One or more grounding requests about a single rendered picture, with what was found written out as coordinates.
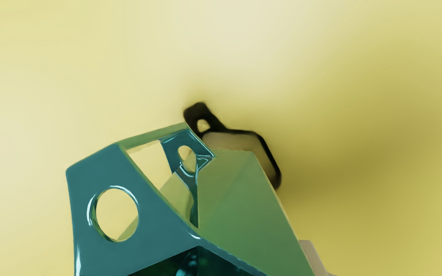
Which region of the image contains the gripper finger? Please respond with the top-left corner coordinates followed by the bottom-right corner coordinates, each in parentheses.
top-left (299, 240), bottom-right (331, 276)

